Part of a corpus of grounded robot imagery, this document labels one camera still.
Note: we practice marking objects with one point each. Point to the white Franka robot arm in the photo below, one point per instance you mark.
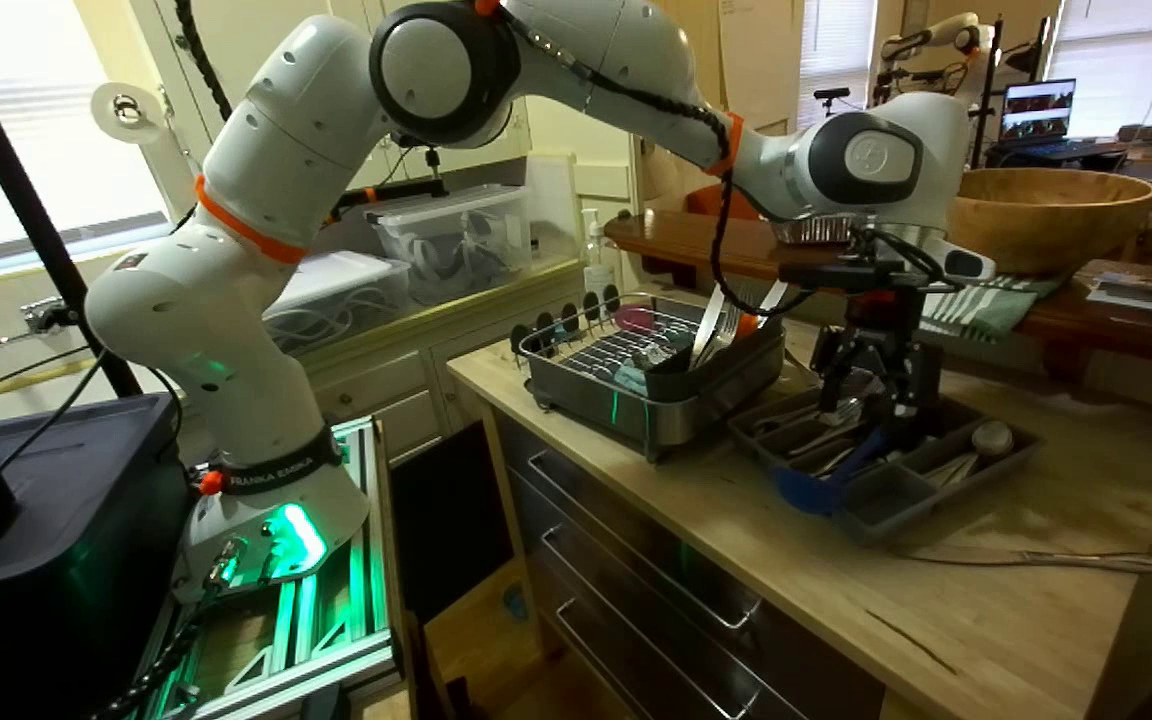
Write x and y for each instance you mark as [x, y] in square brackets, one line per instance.
[282, 160]

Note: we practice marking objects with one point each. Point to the white round wall fixture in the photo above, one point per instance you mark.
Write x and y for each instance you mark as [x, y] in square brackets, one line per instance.
[127, 109]

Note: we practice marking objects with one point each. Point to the large wooden bowl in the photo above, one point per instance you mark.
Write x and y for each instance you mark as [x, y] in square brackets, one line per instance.
[1068, 221]

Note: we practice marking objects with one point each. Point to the stack of papers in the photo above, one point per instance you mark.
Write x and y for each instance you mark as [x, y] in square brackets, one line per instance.
[1149, 291]

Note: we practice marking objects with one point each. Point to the cream drawer cabinet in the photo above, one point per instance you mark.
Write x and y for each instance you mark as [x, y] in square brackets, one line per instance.
[376, 387]

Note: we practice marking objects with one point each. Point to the black camera boom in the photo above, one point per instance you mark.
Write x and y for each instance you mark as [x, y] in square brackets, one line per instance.
[376, 195]

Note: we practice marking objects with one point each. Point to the black equipment stand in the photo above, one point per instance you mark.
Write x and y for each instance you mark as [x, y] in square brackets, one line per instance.
[980, 83]

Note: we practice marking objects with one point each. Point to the open laptop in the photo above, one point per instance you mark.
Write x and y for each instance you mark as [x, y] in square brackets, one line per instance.
[1039, 109]

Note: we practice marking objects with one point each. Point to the black tripod pole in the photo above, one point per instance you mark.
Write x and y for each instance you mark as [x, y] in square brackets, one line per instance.
[28, 214]

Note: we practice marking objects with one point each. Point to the beige hanging paper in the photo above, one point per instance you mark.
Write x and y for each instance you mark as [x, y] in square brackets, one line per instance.
[763, 44]

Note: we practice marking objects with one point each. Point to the aluminium foil tray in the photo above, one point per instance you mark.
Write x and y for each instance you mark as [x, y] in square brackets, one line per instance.
[868, 228]

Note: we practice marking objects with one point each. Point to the blue plastic serving spoon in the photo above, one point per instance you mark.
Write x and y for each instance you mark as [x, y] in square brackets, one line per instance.
[803, 489]

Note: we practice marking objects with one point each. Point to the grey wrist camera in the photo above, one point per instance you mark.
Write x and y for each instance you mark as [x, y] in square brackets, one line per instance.
[964, 262]

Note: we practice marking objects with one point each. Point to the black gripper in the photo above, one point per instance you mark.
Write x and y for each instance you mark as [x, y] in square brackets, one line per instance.
[868, 262]

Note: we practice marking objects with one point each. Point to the clear plastic bottle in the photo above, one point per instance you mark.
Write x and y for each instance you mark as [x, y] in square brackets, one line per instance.
[605, 252]

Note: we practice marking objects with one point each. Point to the green striped dish towel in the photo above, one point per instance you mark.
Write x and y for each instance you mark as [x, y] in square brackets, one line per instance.
[1001, 307]

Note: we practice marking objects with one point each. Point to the clear plastic storage bin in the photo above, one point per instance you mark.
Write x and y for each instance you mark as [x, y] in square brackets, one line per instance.
[449, 245]

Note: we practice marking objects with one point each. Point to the dark wooden table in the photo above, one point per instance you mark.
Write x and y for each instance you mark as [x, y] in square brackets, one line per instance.
[681, 252]

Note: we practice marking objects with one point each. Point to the grey cutlery tray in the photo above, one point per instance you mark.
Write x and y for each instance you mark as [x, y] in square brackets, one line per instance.
[897, 515]

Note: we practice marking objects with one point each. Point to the black computer box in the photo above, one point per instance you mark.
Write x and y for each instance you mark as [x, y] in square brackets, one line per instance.
[59, 560]

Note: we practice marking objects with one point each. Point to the large metal spoon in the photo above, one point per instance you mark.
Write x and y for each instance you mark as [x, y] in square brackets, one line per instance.
[992, 442]

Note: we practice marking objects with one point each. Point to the grey dish rack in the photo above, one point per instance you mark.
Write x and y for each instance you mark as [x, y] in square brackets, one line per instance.
[600, 402]

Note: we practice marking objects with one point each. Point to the white lidded storage bin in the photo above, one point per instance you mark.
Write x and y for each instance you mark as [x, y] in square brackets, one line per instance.
[339, 294]

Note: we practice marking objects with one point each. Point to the silver table knife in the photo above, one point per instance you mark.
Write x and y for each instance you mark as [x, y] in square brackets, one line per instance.
[708, 327]

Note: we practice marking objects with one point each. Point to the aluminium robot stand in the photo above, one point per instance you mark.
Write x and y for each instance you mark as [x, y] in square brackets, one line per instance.
[320, 627]

